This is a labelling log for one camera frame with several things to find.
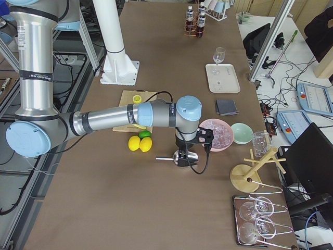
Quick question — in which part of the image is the yellow lemon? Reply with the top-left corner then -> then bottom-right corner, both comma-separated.
139,137 -> 152,152
128,135 -> 140,151

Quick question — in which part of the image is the steel ice scoop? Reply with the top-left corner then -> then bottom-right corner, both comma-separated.
156,150 -> 199,167

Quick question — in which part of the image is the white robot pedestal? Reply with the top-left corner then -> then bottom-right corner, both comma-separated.
93,0 -> 139,86

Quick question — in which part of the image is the upright wine glass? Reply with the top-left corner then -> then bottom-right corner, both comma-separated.
212,47 -> 226,75

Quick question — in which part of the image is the wine glass lying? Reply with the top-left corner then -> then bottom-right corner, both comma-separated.
239,196 -> 288,221
238,216 -> 294,248

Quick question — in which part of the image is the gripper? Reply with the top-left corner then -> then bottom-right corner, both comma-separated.
175,129 -> 199,167

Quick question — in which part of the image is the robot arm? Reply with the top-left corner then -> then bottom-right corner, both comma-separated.
6,1 -> 202,157

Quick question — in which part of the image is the tea bottle carried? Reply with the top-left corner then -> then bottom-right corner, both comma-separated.
196,11 -> 206,38

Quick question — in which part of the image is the pink bowl of ice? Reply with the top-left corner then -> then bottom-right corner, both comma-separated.
200,118 -> 234,152

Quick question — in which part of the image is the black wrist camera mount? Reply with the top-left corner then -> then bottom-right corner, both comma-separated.
194,127 -> 214,155

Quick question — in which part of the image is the clear glass tumbler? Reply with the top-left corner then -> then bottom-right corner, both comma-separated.
252,131 -> 269,157

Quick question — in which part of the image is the grey folded cloth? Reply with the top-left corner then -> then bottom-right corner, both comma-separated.
215,99 -> 239,116

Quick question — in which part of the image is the wooden cutting board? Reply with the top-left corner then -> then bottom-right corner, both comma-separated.
112,90 -> 158,133

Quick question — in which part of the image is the tea bottle in basket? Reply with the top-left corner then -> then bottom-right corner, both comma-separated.
185,5 -> 194,32
198,2 -> 206,14

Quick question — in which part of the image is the wine glass lying lower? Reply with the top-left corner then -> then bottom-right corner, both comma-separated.
238,216 -> 294,248

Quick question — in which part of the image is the yellow lemon left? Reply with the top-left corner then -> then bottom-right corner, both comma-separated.
128,135 -> 140,151

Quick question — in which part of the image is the aluminium frame post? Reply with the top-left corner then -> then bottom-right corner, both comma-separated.
249,0 -> 294,83

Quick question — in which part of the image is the yellow lemon right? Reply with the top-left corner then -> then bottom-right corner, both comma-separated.
139,137 -> 152,152

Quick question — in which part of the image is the half lemon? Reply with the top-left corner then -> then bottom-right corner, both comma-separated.
132,95 -> 142,104

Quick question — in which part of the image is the wine glass lying upper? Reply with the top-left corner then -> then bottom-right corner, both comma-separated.
239,196 -> 288,221

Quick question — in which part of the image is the wooden mug tree stand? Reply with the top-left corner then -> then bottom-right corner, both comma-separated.
229,135 -> 286,193

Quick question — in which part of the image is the mint green bowl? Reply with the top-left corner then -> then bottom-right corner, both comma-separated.
231,123 -> 253,145

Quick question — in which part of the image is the cream rectangular tray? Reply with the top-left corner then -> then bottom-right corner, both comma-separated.
206,64 -> 240,93

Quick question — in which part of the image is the white cup rack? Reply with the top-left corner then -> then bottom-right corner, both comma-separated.
202,0 -> 230,21

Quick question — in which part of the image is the black case on desk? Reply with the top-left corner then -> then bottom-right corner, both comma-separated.
243,23 -> 271,59

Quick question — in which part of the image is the black monitor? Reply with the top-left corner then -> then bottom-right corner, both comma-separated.
277,123 -> 332,220

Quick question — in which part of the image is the black framed glass tray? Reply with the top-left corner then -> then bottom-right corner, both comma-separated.
233,194 -> 298,249

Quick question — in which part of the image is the green lime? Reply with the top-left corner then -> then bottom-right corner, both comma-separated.
138,130 -> 151,139

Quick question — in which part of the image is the copper wire bottle basket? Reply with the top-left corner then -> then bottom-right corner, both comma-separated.
184,21 -> 204,38

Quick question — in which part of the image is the blue teach pendant far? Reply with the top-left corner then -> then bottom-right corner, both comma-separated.
297,83 -> 332,116

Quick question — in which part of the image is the blue teach pendant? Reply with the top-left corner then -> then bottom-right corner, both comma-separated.
297,83 -> 332,116
276,110 -> 311,144

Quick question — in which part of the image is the blue teach pendant near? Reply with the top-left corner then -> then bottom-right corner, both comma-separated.
276,110 -> 311,144

